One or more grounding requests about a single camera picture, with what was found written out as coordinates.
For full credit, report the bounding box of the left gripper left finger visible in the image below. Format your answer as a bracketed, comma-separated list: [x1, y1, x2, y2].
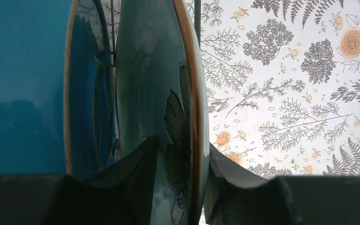
[0, 135, 159, 225]

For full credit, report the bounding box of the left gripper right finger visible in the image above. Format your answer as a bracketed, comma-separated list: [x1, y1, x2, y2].
[204, 145, 360, 225]

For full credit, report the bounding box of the blue dotted plate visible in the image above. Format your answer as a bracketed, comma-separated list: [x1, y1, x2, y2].
[63, 0, 115, 180]

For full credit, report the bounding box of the light green floral plate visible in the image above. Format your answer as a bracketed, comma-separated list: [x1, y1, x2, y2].
[116, 0, 209, 225]

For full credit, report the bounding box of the yellow dotted plate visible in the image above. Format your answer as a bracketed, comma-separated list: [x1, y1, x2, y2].
[0, 0, 72, 173]

